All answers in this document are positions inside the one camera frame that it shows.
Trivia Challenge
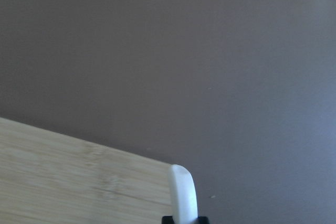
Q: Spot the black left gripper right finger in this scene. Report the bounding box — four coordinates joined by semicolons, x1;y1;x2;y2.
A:
196;216;210;224

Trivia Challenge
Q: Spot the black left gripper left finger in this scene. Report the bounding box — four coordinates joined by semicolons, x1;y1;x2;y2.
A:
161;216;175;224

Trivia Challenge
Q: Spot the white ceramic spoon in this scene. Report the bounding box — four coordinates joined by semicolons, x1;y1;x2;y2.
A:
168;165;198;223

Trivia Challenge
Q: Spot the bamboo cutting board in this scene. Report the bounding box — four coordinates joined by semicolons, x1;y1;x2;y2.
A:
1;119;172;223

